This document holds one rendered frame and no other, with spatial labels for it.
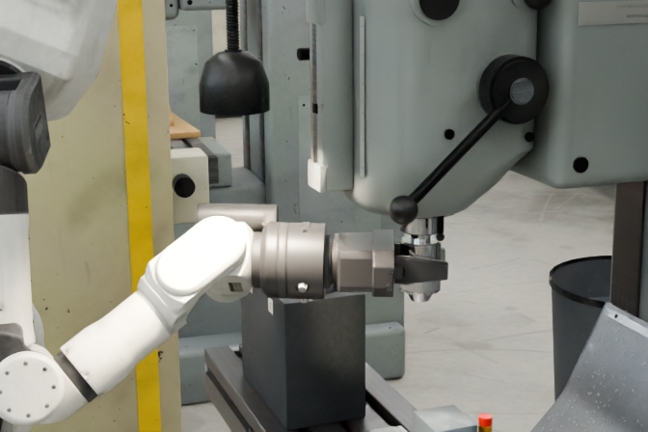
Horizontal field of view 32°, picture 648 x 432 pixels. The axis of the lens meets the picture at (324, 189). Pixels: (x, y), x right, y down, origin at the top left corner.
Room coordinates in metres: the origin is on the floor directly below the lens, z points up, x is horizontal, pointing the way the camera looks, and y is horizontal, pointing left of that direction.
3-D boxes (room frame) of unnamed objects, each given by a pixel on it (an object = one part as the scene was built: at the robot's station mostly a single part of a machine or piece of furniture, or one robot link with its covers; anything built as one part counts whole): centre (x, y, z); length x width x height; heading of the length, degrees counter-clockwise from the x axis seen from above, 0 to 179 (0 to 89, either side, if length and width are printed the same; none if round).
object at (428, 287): (1.25, -0.11, 1.23); 0.05 x 0.05 x 0.05
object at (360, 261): (1.26, -0.02, 1.24); 0.13 x 0.12 x 0.10; 177
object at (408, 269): (1.22, -0.11, 1.24); 0.06 x 0.02 x 0.03; 87
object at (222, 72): (1.15, 0.09, 1.47); 0.07 x 0.07 x 0.06
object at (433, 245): (1.25, -0.11, 1.26); 0.05 x 0.05 x 0.01
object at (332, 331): (1.58, 0.04, 1.04); 0.22 x 0.12 x 0.20; 20
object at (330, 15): (1.22, -0.01, 1.45); 0.04 x 0.04 x 0.21; 20
